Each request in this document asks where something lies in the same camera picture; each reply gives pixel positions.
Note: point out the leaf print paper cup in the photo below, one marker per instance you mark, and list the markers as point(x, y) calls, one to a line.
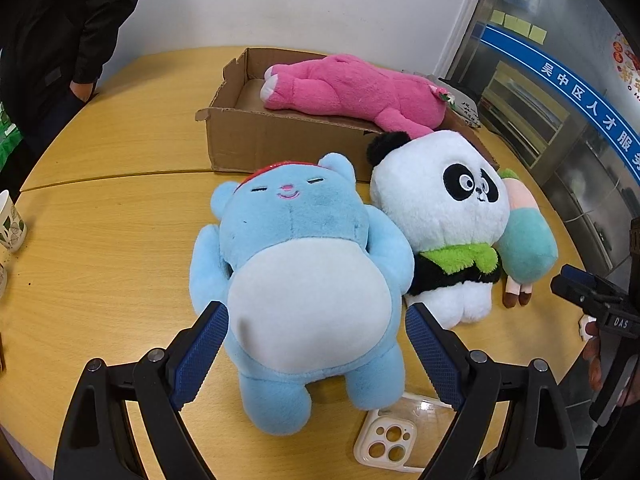
point(11, 222)

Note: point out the person's right hand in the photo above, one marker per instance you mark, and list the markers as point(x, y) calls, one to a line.
point(595, 365)

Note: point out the glass door with metal frame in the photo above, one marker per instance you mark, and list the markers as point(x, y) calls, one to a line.
point(565, 125)

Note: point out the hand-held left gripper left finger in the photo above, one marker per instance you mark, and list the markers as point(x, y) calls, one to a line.
point(200, 355)

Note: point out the clear phone case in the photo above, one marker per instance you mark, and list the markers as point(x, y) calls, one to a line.
point(372, 452)

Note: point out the black and white printed cloth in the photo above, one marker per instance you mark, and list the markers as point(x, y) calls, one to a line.
point(465, 105)

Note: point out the pastel plush doll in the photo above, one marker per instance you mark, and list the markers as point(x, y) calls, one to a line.
point(527, 245)

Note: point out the yellow sticky note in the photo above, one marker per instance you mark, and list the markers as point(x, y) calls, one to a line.
point(538, 34)
point(497, 17)
point(517, 23)

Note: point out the panda plush toy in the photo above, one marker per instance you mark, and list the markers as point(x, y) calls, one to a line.
point(440, 205)

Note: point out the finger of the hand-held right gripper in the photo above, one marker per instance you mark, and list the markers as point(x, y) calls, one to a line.
point(577, 276)
point(567, 292)

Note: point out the green bag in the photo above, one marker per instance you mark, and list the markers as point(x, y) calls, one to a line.
point(7, 132)

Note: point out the blue plush bear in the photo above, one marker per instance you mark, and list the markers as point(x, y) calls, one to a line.
point(300, 240)

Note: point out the blue banner strip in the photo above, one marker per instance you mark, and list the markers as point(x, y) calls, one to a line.
point(565, 80)

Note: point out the cardboard box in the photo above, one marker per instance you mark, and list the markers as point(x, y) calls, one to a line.
point(260, 140)

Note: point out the pink plush toy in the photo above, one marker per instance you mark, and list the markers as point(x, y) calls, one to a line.
point(350, 85)

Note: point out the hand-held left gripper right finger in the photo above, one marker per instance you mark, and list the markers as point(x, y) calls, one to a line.
point(435, 360)

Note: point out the wooden desktop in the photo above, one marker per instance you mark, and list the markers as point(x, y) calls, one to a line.
point(125, 240)

